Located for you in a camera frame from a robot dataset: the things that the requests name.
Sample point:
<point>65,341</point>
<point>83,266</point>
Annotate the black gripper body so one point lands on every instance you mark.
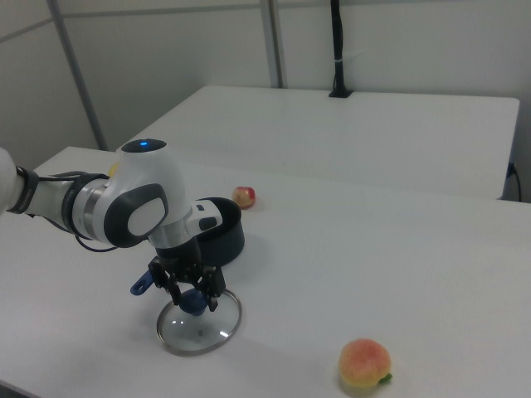
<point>179,259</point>

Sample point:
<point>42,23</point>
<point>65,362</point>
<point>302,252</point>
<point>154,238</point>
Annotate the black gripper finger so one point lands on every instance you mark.
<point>166,280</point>
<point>213,284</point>

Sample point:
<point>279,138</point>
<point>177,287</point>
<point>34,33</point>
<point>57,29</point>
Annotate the glass lid with blue knob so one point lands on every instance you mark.
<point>195,336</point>

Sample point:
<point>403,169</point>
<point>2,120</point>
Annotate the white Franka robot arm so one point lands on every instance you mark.
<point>143,174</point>

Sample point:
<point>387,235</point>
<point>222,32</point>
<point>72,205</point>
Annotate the red toy wax apple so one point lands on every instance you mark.
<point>244,198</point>

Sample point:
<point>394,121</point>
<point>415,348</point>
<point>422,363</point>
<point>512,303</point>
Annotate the peach coloured toy peach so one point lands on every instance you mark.
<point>364,362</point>

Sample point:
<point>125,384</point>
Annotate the white side table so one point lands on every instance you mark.
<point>332,137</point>

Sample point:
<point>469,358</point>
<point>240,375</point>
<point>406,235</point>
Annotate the black camera pole with base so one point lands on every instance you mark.
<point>339,41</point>

